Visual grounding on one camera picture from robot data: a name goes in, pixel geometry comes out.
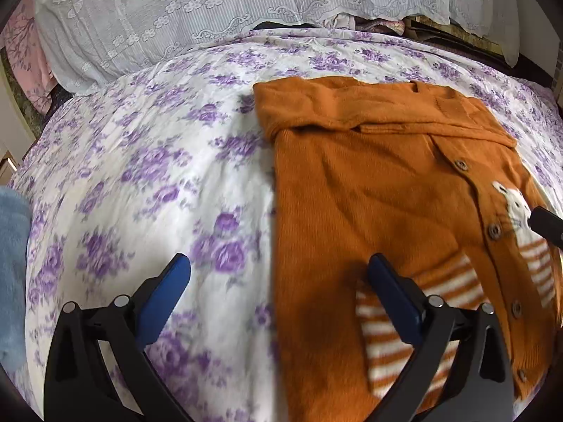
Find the purple floral bed sheet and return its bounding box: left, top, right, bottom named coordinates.
left=11, top=28, right=562, bottom=421

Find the white lace cover cloth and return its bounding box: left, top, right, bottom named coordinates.
left=33, top=0, right=520, bottom=94

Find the light blue fuzzy cloth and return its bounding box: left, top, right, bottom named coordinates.
left=0, top=186, right=31, bottom=373

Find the pink floral hanging cloth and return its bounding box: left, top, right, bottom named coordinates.
left=1, top=0, right=57, bottom=115

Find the orange knitted cat cardigan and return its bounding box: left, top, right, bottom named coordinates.
left=254, top=76, right=562, bottom=421

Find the gold picture frame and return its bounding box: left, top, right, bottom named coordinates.
left=0, top=152, right=17, bottom=186

